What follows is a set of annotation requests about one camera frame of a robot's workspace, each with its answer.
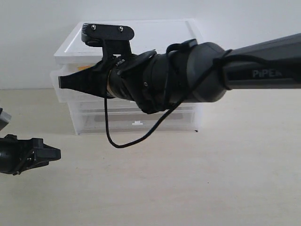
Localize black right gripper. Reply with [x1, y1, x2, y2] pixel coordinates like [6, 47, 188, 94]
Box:
[58, 56, 122, 98]

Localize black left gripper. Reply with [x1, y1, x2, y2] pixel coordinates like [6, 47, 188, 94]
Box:
[0, 134, 61, 175]

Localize yellow cheese wedge toy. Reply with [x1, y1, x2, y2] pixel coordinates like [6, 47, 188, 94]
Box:
[77, 66, 90, 71]

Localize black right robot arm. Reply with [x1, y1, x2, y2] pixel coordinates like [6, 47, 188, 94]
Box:
[58, 34, 301, 114]

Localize white plastic drawer cabinet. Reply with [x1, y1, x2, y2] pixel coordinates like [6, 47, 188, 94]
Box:
[54, 19, 203, 129]

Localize clear plastic container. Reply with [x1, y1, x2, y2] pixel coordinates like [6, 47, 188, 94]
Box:
[68, 99, 196, 113]
[71, 111, 199, 134]

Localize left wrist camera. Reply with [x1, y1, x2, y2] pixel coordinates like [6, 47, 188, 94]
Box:
[0, 108, 11, 130]

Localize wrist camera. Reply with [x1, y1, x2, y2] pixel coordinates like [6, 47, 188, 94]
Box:
[0, 108, 11, 130]
[81, 23, 135, 59]

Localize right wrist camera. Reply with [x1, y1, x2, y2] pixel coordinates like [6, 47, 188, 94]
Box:
[81, 23, 135, 59]

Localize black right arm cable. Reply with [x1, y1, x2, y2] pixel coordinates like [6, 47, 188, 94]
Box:
[103, 43, 301, 149]

